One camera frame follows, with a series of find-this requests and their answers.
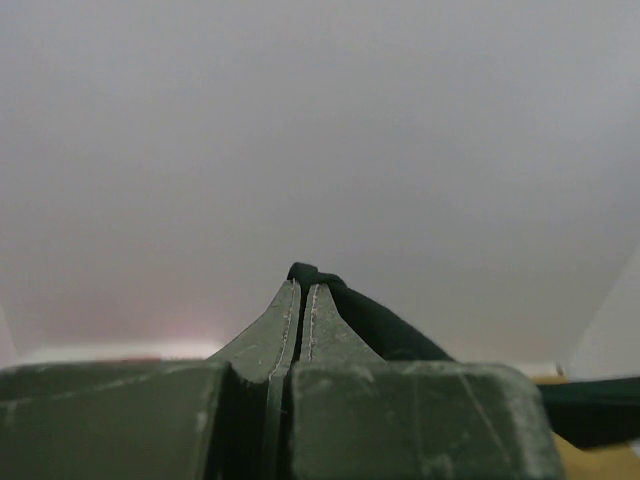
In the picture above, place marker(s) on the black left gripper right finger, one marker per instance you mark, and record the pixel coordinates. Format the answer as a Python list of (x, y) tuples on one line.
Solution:
[(358, 416)]

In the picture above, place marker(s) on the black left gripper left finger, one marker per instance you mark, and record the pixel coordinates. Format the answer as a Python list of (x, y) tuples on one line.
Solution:
[(213, 418)]

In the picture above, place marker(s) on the black t shirt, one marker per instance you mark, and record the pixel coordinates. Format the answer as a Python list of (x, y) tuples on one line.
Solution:
[(588, 414)]

